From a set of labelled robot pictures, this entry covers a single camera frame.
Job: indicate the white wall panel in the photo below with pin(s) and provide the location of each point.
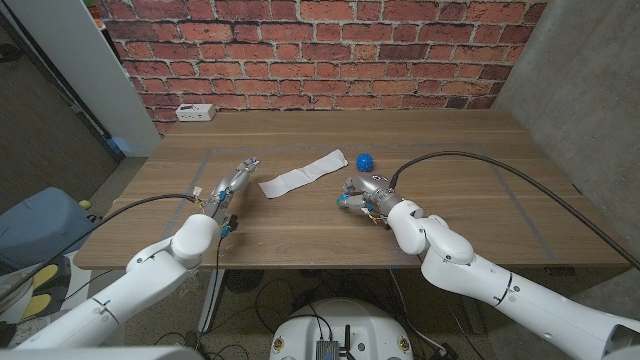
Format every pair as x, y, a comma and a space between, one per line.
75, 60

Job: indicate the dark grey door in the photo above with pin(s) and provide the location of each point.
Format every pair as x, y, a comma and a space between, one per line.
40, 140

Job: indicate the white cloth strip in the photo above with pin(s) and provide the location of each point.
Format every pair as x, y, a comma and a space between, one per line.
300, 175

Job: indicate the red brick printed backdrop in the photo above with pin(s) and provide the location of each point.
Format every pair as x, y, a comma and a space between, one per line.
320, 50

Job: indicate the blue grey storage bin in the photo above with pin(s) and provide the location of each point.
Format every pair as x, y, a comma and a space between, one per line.
40, 225

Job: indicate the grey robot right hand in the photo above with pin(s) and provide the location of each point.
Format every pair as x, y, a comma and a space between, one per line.
372, 192

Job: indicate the white power strip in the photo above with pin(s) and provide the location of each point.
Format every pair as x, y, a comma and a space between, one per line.
195, 112

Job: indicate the white table leg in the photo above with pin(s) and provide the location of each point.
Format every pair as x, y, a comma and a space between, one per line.
211, 300

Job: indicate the black round fan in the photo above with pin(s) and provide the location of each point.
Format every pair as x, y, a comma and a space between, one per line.
242, 281

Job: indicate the grey electronics box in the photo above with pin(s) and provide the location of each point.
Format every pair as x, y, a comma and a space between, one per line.
327, 350

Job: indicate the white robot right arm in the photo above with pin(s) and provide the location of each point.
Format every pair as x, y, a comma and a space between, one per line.
475, 280

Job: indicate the grey sneaker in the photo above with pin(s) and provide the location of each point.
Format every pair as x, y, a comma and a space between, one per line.
12, 290

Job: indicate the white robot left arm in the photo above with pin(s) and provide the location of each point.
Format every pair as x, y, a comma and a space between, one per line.
140, 285

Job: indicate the yellow green tennis ball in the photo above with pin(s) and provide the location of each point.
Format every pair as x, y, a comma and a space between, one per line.
85, 204

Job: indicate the grey table leg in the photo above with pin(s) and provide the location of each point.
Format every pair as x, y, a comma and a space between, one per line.
474, 317

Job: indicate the blue spiky ball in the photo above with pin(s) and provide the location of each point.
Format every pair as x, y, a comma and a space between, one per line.
365, 162

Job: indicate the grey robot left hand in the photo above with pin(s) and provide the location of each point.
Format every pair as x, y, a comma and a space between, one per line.
230, 185

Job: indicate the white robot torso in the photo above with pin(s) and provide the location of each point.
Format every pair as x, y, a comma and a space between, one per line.
340, 320

